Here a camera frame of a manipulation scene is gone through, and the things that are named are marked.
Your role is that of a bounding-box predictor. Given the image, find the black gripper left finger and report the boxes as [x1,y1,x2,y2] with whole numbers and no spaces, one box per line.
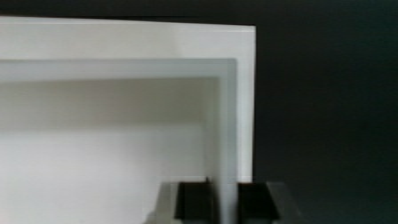
[154,181,214,224]

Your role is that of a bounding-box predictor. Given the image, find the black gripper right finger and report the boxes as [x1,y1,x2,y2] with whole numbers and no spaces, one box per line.
[236,182,305,224]

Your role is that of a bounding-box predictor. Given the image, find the white drawer cabinet box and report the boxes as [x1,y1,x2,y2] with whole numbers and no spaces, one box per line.
[0,16,255,224]

